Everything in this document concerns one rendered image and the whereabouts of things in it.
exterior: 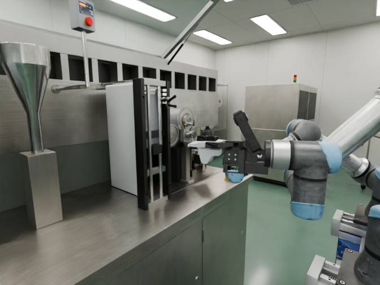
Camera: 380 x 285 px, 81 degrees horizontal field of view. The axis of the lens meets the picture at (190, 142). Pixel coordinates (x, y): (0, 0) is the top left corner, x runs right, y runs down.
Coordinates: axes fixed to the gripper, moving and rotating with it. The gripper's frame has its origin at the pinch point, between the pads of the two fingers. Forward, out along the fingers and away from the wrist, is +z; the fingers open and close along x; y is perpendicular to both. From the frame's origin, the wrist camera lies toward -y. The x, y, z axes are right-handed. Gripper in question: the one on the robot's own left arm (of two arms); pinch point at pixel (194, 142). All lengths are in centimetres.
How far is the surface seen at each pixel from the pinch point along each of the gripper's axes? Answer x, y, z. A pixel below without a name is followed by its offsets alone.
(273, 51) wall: 497, -201, -60
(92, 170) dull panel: 44, 19, 68
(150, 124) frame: 24.3, -5.7, 24.9
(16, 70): -6, -20, 57
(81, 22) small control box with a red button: 7, -40, 45
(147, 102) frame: 22.7, -14.5, 25.4
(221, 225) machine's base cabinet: 60, 46, -2
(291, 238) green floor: 182, 100, -60
